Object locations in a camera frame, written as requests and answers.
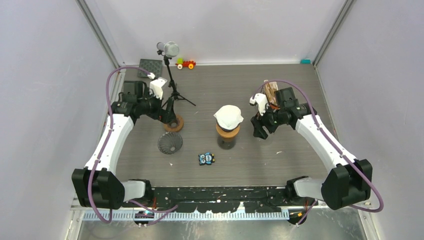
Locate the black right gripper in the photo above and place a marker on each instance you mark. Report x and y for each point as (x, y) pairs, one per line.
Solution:
(259, 131)

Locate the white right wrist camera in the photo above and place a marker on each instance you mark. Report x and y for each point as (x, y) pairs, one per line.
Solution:
(260, 101)

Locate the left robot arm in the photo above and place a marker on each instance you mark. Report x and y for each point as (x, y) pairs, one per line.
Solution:
(97, 183)

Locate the colourful toy car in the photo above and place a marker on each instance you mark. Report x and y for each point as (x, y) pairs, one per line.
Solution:
(181, 63)

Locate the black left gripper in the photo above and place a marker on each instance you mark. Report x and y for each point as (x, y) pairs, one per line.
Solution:
(166, 115)

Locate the smoky glass carafe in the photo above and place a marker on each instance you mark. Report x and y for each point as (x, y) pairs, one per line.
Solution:
(226, 143)

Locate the blue owl figure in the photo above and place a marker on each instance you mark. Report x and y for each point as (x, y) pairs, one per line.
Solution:
(207, 158)

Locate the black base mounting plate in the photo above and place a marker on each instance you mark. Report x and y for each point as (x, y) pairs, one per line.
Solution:
(220, 199)

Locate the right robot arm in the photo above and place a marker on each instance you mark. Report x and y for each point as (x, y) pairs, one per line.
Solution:
(347, 182)

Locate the orange coffee filter box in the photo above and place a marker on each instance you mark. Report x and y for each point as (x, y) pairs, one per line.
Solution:
(269, 90)

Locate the dark perforated square tray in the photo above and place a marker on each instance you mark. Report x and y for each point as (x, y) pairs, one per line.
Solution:
(152, 66)

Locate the white paper coffee filter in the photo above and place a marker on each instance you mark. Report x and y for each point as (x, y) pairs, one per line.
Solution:
(228, 117)

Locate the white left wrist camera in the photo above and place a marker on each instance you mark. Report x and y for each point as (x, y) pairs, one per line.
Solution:
(156, 85)

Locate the grey glass dripper cone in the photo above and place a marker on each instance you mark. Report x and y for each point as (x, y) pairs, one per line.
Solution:
(170, 143)

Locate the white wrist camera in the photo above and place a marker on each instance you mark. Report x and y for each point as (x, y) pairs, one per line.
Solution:
(260, 101)
(156, 85)

